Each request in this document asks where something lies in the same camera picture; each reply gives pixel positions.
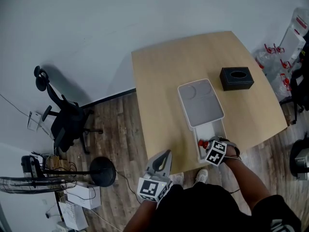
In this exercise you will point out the black office chair with headrest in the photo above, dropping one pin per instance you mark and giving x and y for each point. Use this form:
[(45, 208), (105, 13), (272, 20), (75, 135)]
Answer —
[(67, 122)]

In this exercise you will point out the white perforated box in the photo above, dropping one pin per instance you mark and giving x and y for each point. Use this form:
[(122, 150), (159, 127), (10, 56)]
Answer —
[(72, 215)]

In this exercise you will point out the black mesh office chair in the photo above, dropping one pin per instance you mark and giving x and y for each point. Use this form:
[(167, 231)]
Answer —
[(299, 88)]

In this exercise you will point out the brown cardboard box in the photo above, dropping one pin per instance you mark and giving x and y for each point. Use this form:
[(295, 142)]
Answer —
[(59, 163)]

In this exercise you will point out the white box with grey lid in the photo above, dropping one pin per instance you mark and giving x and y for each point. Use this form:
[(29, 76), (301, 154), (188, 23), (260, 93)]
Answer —
[(200, 103)]

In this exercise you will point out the white sneaker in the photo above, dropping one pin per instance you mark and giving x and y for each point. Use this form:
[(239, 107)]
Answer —
[(178, 179), (201, 176)]

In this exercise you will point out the pile of empty water bottles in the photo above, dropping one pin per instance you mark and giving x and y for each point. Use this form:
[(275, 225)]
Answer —
[(270, 66)]

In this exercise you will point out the person's left forearm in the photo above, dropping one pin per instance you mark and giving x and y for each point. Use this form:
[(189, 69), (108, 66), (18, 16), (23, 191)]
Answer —
[(140, 217)]

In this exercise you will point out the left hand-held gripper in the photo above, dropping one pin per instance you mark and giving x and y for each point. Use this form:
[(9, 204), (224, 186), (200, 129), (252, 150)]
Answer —
[(150, 188)]

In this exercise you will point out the white carton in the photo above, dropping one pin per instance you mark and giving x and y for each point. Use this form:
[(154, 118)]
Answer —
[(83, 197)]

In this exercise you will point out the white paper sheet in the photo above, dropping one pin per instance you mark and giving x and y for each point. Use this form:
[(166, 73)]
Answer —
[(33, 121)]

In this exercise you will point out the person's black clothing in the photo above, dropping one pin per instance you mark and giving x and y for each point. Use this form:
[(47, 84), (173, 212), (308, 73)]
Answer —
[(205, 209)]

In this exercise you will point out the black tissue box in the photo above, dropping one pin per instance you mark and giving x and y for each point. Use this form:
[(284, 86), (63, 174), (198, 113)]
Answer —
[(235, 81)]

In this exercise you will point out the person's right forearm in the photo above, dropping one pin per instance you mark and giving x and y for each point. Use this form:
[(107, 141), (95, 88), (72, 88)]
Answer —
[(248, 180)]

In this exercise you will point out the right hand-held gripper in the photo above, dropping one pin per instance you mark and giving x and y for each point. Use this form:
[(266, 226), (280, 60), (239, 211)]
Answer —
[(216, 152)]

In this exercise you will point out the white water dispenser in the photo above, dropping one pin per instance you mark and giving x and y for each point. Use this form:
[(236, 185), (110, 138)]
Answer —
[(293, 42)]

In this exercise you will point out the black standing fan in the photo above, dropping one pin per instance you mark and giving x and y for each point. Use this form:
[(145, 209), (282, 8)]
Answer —
[(102, 171)]

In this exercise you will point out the grey metal box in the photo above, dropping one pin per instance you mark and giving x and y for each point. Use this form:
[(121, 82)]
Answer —
[(303, 163)]

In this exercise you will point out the black round base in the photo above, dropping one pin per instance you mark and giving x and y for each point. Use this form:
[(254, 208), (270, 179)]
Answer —
[(295, 149)]

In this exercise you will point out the red small object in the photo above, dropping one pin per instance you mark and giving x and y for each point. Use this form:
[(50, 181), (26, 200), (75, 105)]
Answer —
[(201, 143)]

